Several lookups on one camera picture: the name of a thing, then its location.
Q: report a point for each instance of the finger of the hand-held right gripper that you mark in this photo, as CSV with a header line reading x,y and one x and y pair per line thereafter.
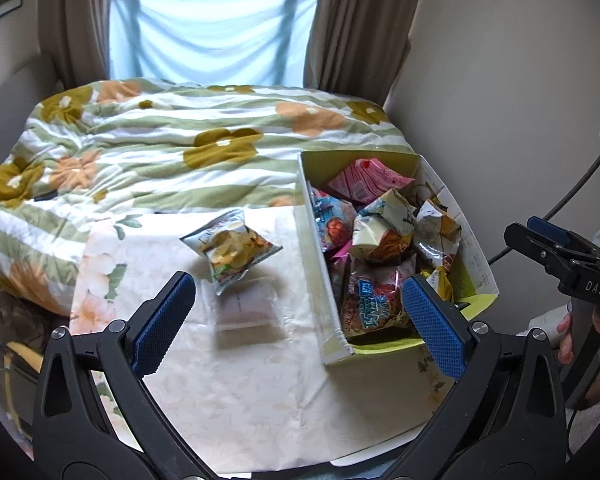
x,y
550,227
535,247

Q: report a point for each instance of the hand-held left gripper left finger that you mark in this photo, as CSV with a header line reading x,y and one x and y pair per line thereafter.
x,y
165,320

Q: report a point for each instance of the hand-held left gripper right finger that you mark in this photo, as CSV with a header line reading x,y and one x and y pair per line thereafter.
x,y
435,330

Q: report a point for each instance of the potato chip packet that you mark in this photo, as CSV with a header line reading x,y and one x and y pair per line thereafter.
x,y
230,250

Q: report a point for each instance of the green cardboard box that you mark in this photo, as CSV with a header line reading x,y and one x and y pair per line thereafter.
x,y
320,285

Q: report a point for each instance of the pink snack packet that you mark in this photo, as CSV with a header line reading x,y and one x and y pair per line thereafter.
x,y
365,182

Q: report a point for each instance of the person's right hand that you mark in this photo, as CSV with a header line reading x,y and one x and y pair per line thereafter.
x,y
564,340

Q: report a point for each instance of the bright yellow snack packet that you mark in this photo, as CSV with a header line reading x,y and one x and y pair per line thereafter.
x,y
440,285

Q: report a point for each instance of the white cloth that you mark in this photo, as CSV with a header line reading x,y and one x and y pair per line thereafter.
x,y
545,320

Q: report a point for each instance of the orange red snack packet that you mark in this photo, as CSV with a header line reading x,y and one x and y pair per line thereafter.
x,y
370,305

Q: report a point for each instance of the clear plastic wrapper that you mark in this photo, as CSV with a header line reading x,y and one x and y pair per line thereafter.
x,y
247,310

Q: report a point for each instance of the crumpled yellow snack packet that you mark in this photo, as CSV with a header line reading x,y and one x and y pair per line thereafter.
x,y
435,230

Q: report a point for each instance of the white floral tablecloth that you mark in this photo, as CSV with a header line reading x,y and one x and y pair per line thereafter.
x,y
230,400

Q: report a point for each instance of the pale yellow chip packet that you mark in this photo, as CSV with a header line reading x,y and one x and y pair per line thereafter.
x,y
380,235

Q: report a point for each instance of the purple snack packet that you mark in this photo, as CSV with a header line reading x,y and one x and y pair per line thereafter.
x,y
341,252

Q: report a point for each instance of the blue snack packet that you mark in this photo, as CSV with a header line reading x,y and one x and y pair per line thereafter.
x,y
330,220

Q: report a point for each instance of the floral quilt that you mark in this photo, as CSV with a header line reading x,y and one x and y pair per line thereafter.
x,y
155,135

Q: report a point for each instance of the beige curtain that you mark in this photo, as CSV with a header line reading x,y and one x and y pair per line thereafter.
x,y
75,20
360,25

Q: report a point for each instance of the grey headboard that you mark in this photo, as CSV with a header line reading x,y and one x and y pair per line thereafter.
x,y
10,85

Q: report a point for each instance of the light blue cloth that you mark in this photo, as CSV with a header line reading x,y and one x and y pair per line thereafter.
x,y
205,35

